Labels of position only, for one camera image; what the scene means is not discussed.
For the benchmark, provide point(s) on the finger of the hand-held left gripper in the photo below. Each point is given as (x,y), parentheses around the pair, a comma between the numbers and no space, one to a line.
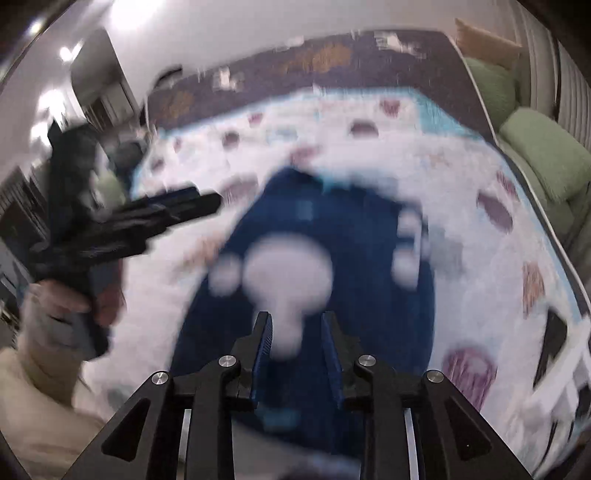
(166,198)
(194,210)

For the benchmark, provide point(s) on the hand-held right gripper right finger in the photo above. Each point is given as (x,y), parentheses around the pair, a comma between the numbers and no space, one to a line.
(331,355)

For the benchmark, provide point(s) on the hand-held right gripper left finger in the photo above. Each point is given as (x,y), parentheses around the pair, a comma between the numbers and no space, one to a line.
(262,350)

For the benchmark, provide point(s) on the navy blue star blanket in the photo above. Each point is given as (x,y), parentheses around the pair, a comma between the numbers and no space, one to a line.
(332,230)

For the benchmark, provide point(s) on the person's left forearm cream sleeve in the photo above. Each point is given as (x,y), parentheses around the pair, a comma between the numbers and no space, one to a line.
(41,406)

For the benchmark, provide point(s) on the person's left hand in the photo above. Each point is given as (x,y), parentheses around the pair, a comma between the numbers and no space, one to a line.
(60,300)

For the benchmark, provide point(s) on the pale green container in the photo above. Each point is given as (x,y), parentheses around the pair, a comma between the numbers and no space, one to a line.
(108,191)

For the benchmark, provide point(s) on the grey-blue cloth pile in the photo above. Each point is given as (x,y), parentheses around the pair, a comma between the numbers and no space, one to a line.
(124,157)

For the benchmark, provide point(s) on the dark cabinet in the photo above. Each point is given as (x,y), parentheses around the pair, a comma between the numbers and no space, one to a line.
(18,207)

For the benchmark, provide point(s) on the arched doorway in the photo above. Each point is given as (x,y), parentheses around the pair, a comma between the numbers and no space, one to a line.
(99,74)

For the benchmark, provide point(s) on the white printed blanket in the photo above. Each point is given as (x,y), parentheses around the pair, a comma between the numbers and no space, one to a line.
(471,258)

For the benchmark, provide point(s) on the dark purple printed bed cover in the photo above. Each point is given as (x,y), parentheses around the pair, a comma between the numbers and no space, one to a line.
(323,60)

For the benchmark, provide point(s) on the large green pillow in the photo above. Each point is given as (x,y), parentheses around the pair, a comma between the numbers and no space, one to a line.
(551,154)

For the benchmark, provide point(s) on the small green pillow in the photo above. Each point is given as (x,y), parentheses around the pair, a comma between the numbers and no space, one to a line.
(493,90)

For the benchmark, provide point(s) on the tan pillow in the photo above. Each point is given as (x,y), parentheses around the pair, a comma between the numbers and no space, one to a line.
(489,44)

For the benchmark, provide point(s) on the white pleated curtain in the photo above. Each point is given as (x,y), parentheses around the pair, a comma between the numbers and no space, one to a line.
(558,78)

